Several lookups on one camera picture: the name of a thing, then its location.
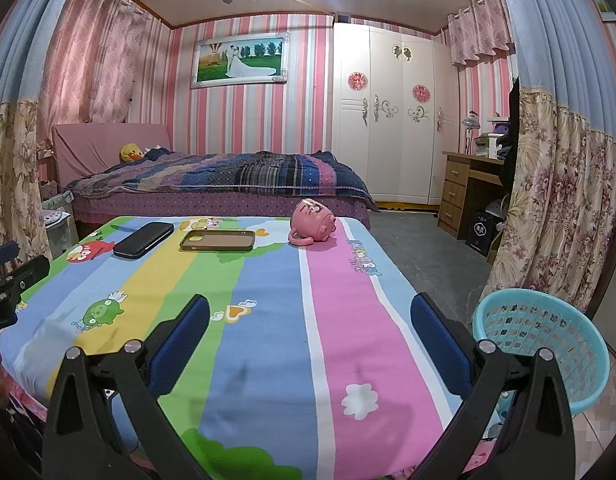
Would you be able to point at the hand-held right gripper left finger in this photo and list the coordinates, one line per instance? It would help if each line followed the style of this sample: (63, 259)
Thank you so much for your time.
(180, 345)

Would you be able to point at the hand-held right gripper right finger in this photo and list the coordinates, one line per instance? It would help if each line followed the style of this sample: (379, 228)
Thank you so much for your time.
(440, 345)

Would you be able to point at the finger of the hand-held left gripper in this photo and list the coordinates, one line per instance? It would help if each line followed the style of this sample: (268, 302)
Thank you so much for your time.
(32, 267)
(2, 255)

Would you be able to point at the light blue plastic basket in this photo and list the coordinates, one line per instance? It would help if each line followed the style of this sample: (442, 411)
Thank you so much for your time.
(583, 385)

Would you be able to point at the white plastic bin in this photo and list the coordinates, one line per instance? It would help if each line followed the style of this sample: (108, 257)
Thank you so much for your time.
(60, 230)

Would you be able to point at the colourful cartoon blanket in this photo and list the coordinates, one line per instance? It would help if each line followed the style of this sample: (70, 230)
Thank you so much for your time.
(268, 335)

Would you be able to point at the blue floral curtain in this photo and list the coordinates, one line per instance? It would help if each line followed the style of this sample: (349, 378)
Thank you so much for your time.
(558, 185)
(12, 160)

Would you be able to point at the brown phone case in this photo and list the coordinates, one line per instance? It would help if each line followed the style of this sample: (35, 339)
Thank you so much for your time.
(217, 241)

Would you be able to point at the black phone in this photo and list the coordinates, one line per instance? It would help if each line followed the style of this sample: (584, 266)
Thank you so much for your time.
(142, 240)

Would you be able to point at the black box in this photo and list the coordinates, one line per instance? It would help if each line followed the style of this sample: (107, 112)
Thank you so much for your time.
(480, 230)

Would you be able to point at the pink covered headboard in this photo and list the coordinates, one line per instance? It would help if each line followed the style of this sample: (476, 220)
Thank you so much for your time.
(87, 150)

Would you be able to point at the bed with purple skirt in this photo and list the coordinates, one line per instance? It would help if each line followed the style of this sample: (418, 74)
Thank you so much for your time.
(187, 208)

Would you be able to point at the white round object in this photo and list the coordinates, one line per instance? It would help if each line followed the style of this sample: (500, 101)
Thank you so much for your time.
(499, 207)

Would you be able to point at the yellow duck plush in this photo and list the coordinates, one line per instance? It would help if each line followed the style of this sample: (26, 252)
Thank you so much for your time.
(131, 154)

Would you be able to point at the wooden desk with drawers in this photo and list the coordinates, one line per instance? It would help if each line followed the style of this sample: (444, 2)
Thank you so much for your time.
(455, 190)

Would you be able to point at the pink mug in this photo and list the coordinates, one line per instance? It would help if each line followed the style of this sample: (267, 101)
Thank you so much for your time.
(310, 220)

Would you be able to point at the striped patchwork quilt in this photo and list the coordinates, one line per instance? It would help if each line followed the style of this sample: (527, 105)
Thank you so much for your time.
(268, 175)

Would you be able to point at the white wardrobe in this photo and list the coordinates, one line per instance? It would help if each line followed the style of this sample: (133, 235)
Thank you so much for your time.
(398, 150)

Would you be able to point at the white printer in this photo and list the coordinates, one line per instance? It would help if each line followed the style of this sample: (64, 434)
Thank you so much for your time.
(488, 145)

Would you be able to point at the pink patterned curtain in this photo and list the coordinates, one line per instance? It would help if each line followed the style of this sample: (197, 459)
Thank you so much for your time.
(87, 60)

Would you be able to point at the silver desk lamp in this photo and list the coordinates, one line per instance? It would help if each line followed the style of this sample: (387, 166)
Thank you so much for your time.
(469, 120)

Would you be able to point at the black hanging garment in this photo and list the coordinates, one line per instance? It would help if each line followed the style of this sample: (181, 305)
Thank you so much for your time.
(510, 125)

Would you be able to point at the red round paper decoration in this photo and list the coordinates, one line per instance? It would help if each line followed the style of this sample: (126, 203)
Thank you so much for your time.
(421, 93)
(358, 81)

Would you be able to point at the framed wedding picture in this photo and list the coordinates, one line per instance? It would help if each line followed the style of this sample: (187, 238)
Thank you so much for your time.
(237, 60)

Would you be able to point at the pink curtain valance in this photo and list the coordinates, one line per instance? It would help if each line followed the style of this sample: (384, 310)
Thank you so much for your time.
(475, 30)

